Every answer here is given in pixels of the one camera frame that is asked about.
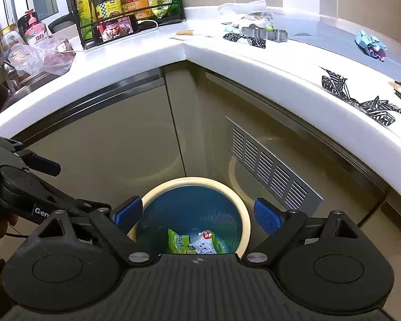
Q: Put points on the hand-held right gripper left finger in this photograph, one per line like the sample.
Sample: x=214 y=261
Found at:
x=128 y=212

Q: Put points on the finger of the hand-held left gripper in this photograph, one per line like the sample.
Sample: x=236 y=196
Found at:
x=40 y=162
x=43 y=204

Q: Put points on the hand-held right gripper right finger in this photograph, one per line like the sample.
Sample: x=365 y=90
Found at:
x=267 y=215

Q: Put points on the green snack packet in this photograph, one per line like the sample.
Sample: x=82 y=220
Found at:
x=178 y=240

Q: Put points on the blue trash bin cream rim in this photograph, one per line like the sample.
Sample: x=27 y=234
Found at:
x=187 y=207

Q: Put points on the white red snack packet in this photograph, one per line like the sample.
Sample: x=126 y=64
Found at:
x=204 y=242

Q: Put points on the metal vent grille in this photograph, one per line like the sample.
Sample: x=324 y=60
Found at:
x=270 y=167

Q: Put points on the beige cabinet door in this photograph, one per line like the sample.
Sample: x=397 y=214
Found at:
x=103 y=133
x=320 y=147

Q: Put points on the plastic bag of meat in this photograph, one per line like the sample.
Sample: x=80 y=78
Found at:
x=50 y=52

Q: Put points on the clear jar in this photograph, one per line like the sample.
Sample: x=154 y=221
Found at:
x=10 y=36

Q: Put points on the pink hand soap bottle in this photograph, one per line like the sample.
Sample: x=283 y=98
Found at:
x=36 y=30

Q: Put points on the black smartphone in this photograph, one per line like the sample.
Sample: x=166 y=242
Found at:
x=117 y=28

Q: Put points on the green bottle yellow cap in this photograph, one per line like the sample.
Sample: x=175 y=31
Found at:
x=85 y=6

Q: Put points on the grey mat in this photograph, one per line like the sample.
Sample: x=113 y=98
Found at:
x=320 y=30

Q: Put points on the crumpled blue wrapper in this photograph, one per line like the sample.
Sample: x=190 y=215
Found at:
x=367 y=40

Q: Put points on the white paper sheet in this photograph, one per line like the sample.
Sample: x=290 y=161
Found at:
x=244 y=8

